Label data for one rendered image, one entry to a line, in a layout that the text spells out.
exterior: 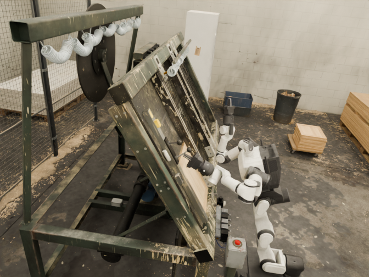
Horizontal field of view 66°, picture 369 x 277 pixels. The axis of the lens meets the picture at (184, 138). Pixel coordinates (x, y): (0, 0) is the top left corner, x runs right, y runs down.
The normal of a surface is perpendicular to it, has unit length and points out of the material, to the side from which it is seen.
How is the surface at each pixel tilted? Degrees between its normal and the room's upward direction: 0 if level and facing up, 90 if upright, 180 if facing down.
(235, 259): 90
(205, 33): 90
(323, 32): 90
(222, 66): 90
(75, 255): 0
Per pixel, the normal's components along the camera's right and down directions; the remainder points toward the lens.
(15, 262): 0.09, -0.88
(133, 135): -0.12, 0.45
